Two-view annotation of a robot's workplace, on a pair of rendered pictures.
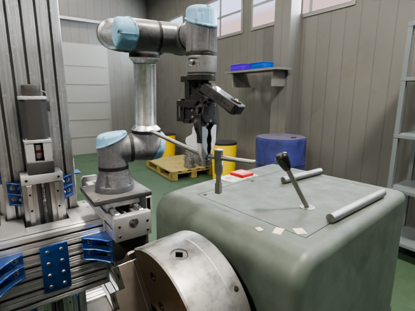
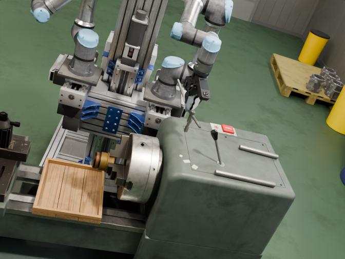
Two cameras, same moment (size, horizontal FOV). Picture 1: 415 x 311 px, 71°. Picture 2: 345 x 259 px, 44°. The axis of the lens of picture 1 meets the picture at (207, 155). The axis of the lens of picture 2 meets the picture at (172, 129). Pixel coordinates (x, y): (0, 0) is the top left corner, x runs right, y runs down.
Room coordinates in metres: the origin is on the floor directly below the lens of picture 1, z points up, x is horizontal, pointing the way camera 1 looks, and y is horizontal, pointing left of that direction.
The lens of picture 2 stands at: (-0.87, -0.72, 2.28)
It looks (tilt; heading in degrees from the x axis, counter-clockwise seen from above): 30 degrees down; 26
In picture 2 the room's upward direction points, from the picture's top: 20 degrees clockwise
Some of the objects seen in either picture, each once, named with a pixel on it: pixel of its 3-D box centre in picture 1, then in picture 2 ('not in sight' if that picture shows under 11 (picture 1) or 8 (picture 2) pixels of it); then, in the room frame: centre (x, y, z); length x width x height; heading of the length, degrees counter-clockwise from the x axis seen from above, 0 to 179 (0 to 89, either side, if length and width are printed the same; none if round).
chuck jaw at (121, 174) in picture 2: not in sight; (119, 176); (0.42, 0.07, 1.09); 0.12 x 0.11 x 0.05; 41
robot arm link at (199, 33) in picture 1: (201, 32); (209, 50); (0.74, 0.02, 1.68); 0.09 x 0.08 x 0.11; 28
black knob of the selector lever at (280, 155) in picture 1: (282, 161); (214, 134); (0.67, -0.18, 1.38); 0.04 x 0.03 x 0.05; 131
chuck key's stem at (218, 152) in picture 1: (218, 171); (189, 121); (0.71, -0.03, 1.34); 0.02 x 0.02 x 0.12
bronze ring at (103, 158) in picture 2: not in sight; (103, 161); (0.44, 0.18, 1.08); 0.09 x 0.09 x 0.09; 41
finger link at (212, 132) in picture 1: (204, 140); (193, 102); (0.76, 0.01, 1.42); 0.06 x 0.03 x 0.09; 56
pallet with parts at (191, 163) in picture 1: (178, 160); (306, 74); (5.90, 0.60, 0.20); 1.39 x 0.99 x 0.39; 35
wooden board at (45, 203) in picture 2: not in sight; (71, 188); (0.36, 0.27, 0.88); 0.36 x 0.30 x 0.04; 41
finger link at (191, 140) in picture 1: (195, 142); (186, 100); (0.73, 0.03, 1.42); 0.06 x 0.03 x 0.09; 56
